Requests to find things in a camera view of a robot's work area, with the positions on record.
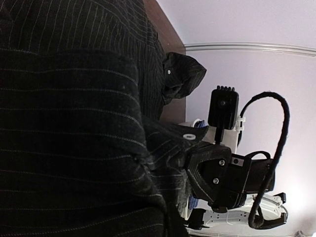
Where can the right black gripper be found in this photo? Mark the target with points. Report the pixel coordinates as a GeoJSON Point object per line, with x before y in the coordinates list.
{"type": "Point", "coordinates": [218, 176]}

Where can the black pinstriped long sleeve shirt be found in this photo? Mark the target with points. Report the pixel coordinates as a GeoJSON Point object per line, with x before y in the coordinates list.
{"type": "Point", "coordinates": [82, 151]}

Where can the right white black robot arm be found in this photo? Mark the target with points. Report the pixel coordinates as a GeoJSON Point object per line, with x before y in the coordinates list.
{"type": "Point", "coordinates": [275, 214]}

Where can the blue checked long sleeve shirt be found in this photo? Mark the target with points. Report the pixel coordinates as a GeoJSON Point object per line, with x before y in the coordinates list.
{"type": "Point", "coordinates": [193, 202]}

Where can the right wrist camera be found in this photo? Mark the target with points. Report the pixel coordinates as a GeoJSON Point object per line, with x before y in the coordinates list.
{"type": "Point", "coordinates": [223, 110]}

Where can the right aluminium frame post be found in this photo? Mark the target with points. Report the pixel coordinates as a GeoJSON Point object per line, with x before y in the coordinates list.
{"type": "Point", "coordinates": [252, 46]}

